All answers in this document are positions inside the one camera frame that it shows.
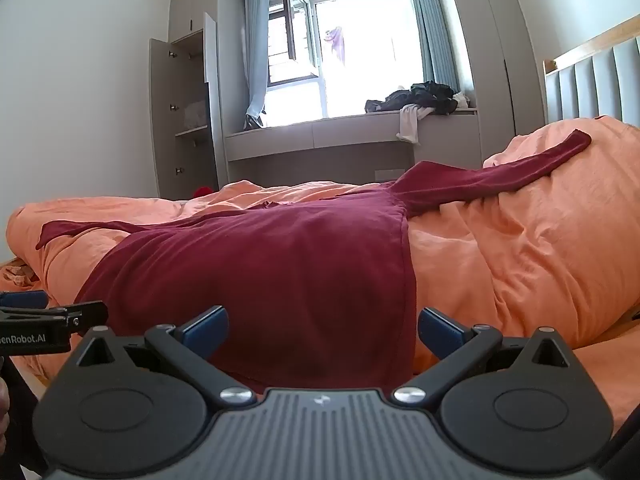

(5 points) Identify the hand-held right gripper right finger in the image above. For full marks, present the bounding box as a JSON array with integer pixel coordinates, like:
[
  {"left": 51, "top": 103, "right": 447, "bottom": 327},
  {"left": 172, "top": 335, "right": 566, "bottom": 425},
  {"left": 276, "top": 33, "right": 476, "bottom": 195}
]
[{"left": 391, "top": 306, "right": 576, "bottom": 408}]

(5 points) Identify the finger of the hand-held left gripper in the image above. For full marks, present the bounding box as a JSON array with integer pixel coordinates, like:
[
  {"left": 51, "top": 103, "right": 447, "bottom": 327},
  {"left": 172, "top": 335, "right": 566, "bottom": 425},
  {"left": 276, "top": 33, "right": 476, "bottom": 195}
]
[
  {"left": 0, "top": 290, "right": 49, "bottom": 310},
  {"left": 0, "top": 301, "right": 109, "bottom": 335}
]

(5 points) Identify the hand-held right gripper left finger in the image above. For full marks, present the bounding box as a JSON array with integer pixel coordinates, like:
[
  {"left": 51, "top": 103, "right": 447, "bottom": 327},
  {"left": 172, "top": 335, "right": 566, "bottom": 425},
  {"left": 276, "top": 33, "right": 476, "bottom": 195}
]
[{"left": 75, "top": 305, "right": 257, "bottom": 409}]

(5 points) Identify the maroon long-sleeve shirt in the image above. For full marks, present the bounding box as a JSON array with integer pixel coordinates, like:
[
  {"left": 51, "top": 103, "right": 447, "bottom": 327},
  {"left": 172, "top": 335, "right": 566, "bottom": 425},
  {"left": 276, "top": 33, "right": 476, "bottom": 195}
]
[{"left": 35, "top": 129, "right": 592, "bottom": 395}]

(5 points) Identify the pile of dark clothes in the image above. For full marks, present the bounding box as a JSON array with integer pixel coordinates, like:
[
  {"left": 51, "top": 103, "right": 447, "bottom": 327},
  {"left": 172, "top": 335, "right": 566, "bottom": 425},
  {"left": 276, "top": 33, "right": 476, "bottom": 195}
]
[{"left": 364, "top": 81, "right": 471, "bottom": 116}]

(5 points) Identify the orange patterned pillow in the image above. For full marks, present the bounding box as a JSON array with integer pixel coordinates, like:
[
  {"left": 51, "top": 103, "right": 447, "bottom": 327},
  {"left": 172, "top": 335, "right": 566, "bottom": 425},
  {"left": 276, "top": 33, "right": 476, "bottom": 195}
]
[{"left": 0, "top": 259, "right": 41, "bottom": 288}]

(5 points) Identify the orange duvet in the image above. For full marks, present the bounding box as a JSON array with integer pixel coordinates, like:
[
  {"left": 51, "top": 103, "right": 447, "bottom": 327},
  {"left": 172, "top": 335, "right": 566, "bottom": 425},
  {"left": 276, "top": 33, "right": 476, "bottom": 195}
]
[{"left": 6, "top": 115, "right": 640, "bottom": 381}]

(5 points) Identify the white cloth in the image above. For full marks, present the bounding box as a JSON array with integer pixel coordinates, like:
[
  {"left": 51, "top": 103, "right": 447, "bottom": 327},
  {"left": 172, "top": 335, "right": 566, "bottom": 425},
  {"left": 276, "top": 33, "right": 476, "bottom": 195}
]
[{"left": 396, "top": 104, "right": 436, "bottom": 145}]

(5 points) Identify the grey window seat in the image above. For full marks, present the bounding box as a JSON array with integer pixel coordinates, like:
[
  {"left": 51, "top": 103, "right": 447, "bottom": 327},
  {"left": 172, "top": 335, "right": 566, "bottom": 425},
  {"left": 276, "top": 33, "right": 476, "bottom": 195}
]
[{"left": 224, "top": 107, "right": 481, "bottom": 177}]

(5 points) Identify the grey open cabinet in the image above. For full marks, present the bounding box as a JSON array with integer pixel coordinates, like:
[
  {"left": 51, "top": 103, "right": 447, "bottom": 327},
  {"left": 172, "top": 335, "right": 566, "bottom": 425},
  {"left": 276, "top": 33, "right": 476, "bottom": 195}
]
[{"left": 149, "top": 0, "right": 248, "bottom": 200}]

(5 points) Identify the light blue curtain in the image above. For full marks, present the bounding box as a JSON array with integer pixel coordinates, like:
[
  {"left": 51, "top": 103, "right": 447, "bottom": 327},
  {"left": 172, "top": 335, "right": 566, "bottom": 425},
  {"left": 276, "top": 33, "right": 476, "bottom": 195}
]
[
  {"left": 404, "top": 0, "right": 461, "bottom": 91},
  {"left": 243, "top": 0, "right": 273, "bottom": 118}
]

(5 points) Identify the window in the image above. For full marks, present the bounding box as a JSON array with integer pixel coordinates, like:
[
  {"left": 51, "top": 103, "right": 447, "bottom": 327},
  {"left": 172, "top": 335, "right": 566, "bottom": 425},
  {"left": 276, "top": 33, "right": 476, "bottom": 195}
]
[{"left": 267, "top": 0, "right": 426, "bottom": 126}]

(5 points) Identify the grey padded headboard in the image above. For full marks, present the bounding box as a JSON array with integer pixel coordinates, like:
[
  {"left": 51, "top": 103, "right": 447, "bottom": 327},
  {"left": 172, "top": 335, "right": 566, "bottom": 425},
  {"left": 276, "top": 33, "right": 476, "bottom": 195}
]
[{"left": 543, "top": 35, "right": 640, "bottom": 127}]

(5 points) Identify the tall grey wardrobe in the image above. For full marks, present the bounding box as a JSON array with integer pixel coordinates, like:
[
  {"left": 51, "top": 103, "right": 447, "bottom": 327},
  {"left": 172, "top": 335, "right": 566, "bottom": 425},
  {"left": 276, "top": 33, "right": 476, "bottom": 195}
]
[{"left": 435, "top": 0, "right": 546, "bottom": 161}]

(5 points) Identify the purple hanging garment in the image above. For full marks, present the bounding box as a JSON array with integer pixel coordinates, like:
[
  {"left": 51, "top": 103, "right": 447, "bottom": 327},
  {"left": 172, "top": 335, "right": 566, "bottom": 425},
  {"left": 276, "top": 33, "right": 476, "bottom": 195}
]
[{"left": 322, "top": 25, "right": 347, "bottom": 67}]

